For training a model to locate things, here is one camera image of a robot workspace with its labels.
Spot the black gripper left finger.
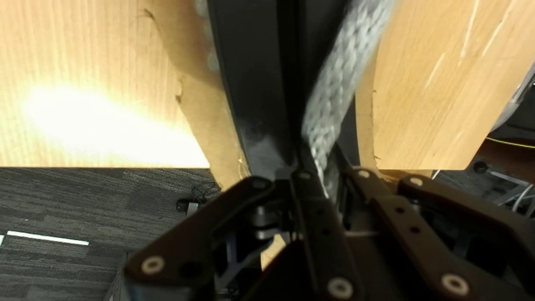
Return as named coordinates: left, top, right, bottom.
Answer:
left=106, top=169, right=358, bottom=301

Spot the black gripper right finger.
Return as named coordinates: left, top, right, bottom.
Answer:
left=340, top=167, right=535, bottom=301

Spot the white braided rope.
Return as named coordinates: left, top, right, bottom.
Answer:
left=299, top=0, right=398, bottom=199

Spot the black curved grooved board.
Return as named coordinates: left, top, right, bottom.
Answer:
left=206, top=0, right=361, bottom=181

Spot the white floor tape strip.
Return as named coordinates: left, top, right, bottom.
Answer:
left=4, top=229, right=92, bottom=249

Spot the wood topped metal cart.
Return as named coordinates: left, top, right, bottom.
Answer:
left=0, top=0, right=535, bottom=172

